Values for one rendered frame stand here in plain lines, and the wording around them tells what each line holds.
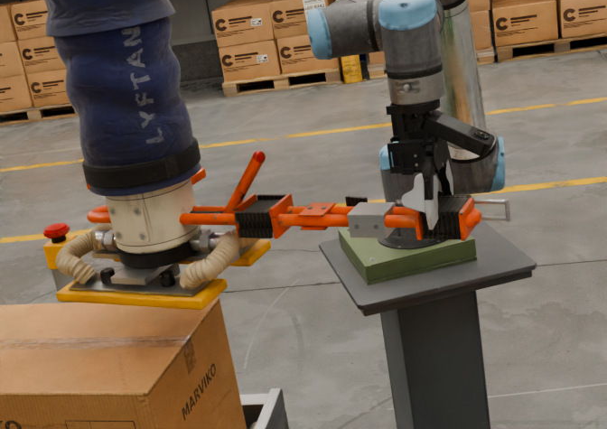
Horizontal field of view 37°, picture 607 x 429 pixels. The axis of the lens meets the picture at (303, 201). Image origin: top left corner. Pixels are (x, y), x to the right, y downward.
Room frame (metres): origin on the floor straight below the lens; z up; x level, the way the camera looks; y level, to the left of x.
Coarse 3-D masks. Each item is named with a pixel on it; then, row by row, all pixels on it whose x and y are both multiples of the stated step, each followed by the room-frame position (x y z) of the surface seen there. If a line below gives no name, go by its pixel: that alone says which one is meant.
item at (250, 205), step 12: (240, 204) 1.58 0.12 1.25; (252, 204) 1.60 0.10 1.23; (264, 204) 1.59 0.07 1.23; (276, 204) 1.54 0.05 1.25; (288, 204) 1.58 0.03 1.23; (240, 216) 1.55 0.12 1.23; (252, 216) 1.53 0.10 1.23; (264, 216) 1.52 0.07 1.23; (276, 216) 1.53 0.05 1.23; (240, 228) 1.55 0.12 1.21; (252, 228) 1.54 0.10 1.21; (264, 228) 1.53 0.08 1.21; (276, 228) 1.53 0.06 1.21; (288, 228) 1.57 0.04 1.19
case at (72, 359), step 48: (0, 336) 1.84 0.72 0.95; (48, 336) 1.80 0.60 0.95; (96, 336) 1.76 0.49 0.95; (144, 336) 1.72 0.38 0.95; (192, 336) 1.69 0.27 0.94; (0, 384) 1.61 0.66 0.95; (48, 384) 1.57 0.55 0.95; (96, 384) 1.54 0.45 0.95; (144, 384) 1.51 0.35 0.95; (192, 384) 1.65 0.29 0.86
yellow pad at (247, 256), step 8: (264, 240) 1.74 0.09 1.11; (248, 248) 1.71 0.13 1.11; (256, 248) 1.70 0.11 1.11; (264, 248) 1.71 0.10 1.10; (240, 256) 1.67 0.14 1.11; (248, 256) 1.67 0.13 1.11; (256, 256) 1.68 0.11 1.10; (184, 264) 1.73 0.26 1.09; (232, 264) 1.68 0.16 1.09; (240, 264) 1.67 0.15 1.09; (248, 264) 1.66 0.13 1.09
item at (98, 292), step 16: (112, 272) 1.64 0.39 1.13; (64, 288) 1.66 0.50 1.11; (80, 288) 1.63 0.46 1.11; (96, 288) 1.62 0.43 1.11; (112, 288) 1.61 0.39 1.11; (128, 288) 1.59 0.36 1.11; (144, 288) 1.58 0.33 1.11; (160, 288) 1.57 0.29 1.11; (176, 288) 1.55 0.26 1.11; (208, 288) 1.54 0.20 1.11; (224, 288) 1.56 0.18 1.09; (128, 304) 1.57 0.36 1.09; (144, 304) 1.55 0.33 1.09; (160, 304) 1.53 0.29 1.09; (176, 304) 1.51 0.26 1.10; (192, 304) 1.50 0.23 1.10
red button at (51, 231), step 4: (52, 224) 2.32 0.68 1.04; (56, 224) 2.31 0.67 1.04; (60, 224) 2.31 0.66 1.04; (64, 224) 2.30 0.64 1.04; (44, 228) 2.29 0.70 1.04; (48, 228) 2.28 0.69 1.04; (52, 228) 2.28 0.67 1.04; (56, 228) 2.27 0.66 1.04; (60, 228) 2.27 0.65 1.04; (64, 228) 2.28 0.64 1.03; (68, 228) 2.28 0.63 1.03; (44, 232) 2.28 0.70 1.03; (48, 232) 2.27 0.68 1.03; (52, 232) 2.26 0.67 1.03; (56, 232) 2.26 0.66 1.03; (60, 232) 2.26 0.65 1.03; (64, 232) 2.27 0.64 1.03; (44, 236) 2.27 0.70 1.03; (48, 236) 2.26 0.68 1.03; (52, 236) 2.26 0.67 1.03; (56, 236) 2.26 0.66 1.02; (60, 236) 2.27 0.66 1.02; (64, 236) 2.29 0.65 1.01; (52, 240) 2.28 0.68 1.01; (56, 240) 2.27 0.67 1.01; (60, 240) 2.28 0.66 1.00
